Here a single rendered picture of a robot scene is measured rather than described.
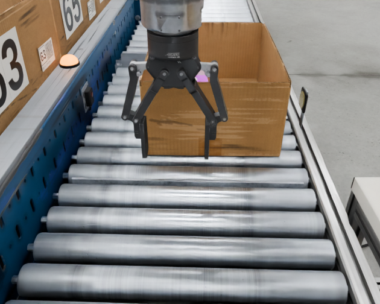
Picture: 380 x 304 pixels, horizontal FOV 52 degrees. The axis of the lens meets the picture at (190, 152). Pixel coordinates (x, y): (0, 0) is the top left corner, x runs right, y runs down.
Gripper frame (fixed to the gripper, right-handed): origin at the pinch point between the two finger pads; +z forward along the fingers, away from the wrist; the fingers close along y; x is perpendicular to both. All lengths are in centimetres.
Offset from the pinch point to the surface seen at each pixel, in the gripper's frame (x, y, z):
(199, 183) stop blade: 3.4, 4.3, 11.4
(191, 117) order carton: 11.5, 2.4, 1.1
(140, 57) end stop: 63, -16, 8
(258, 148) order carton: 11.8, 16.5, 8.3
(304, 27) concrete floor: 356, 110, 85
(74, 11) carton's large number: 46, -29, -10
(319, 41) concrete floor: 311, 115, 85
